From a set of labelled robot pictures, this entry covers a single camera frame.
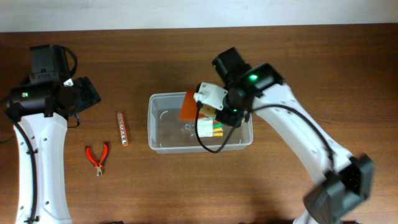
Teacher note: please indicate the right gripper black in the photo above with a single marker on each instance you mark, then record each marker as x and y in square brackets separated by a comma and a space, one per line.
[231, 120]

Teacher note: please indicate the red handled pliers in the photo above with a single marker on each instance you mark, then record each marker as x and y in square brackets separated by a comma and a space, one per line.
[98, 163]

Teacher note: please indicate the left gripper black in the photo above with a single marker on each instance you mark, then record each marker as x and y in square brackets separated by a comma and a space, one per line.
[92, 96]

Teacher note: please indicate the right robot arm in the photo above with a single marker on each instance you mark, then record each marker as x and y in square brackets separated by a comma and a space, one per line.
[342, 180]

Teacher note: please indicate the orange socket bit holder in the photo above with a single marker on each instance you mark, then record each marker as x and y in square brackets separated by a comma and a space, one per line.
[122, 129]

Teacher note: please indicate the clear plastic container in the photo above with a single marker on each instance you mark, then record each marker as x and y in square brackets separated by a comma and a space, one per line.
[165, 129]

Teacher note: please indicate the orange scraper with wooden handle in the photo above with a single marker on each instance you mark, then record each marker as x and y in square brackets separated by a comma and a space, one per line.
[189, 108]

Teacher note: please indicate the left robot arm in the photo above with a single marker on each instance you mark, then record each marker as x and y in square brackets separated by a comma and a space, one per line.
[39, 109]

